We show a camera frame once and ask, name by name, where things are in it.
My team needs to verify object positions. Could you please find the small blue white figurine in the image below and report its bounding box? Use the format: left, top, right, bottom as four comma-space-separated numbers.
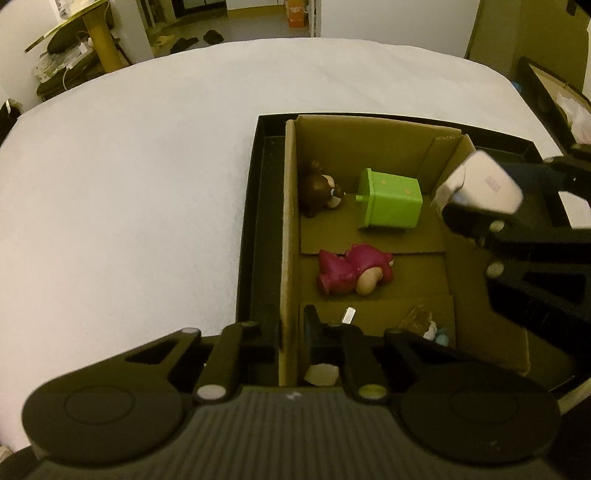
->
399, 305, 450, 347

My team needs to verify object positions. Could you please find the pink bear figurine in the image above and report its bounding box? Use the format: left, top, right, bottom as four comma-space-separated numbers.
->
317, 243, 394, 296

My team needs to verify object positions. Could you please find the brown cardboard box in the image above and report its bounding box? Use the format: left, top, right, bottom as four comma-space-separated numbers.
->
280, 115, 531, 384

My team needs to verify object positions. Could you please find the white rectangular box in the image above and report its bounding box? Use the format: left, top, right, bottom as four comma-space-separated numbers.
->
432, 150, 524, 215

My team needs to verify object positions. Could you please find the green toy box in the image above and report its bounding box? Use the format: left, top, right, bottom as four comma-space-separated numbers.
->
356, 168, 423, 229

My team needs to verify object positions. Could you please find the brown bear figurine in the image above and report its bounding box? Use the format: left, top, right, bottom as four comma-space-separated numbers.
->
297, 161, 345, 218

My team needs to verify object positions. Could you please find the black tray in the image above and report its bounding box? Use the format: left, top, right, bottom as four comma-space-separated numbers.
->
235, 111, 591, 402

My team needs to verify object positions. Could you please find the open box on floor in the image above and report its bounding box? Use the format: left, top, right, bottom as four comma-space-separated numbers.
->
519, 57, 590, 160

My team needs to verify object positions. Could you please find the black slipper left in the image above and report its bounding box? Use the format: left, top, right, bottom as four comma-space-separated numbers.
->
169, 37, 199, 54

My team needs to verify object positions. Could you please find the black slipper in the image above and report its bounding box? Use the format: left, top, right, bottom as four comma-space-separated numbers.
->
169, 37, 199, 54
204, 30, 224, 45

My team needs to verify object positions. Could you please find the black slipper right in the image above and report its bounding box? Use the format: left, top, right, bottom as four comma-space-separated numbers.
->
204, 30, 224, 45

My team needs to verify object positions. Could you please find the black ghost face mask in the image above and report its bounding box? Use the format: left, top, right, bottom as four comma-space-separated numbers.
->
0, 99, 22, 144

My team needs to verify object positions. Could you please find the orange cardboard box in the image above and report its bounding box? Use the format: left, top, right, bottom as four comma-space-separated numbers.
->
283, 0, 307, 28

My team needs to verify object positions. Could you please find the round gold side table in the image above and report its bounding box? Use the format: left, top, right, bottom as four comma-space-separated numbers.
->
24, 0, 124, 73

